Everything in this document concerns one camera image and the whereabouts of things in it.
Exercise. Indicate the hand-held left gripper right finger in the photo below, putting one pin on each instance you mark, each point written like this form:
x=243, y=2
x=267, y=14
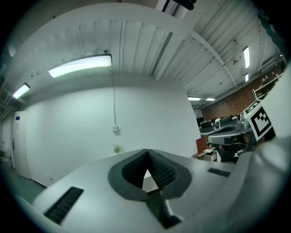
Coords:
x=200, y=186

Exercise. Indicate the white wall switch box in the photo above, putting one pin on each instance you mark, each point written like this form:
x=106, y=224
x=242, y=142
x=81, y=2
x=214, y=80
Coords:
x=115, y=128

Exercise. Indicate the short ceiling light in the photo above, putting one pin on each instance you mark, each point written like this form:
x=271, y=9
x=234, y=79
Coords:
x=21, y=91

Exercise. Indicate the white door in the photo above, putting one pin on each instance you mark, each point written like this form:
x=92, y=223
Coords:
x=21, y=145

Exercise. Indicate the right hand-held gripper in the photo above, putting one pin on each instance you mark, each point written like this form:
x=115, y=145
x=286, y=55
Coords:
x=259, y=123

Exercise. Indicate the red-brown board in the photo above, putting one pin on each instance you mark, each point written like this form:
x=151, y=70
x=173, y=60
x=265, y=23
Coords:
x=202, y=145

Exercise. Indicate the white wall conduit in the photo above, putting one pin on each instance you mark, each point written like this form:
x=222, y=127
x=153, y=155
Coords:
x=114, y=102

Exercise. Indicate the white flower bouquet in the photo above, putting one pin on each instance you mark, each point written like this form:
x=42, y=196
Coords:
x=117, y=148

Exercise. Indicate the narrow ceiling light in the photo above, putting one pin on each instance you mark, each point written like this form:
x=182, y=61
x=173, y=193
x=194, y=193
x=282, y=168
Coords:
x=246, y=57
x=246, y=77

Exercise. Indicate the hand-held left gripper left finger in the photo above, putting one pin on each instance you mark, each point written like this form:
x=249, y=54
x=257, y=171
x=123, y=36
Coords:
x=91, y=193

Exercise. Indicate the white wall outlet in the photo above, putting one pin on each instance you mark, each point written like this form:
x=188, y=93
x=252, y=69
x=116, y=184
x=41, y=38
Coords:
x=50, y=177

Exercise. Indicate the black head-mounted camera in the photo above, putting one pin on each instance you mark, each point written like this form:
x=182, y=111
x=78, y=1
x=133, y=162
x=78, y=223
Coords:
x=187, y=4

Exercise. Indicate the long ceiling light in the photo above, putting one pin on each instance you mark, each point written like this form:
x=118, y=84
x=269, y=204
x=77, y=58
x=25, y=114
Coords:
x=79, y=66

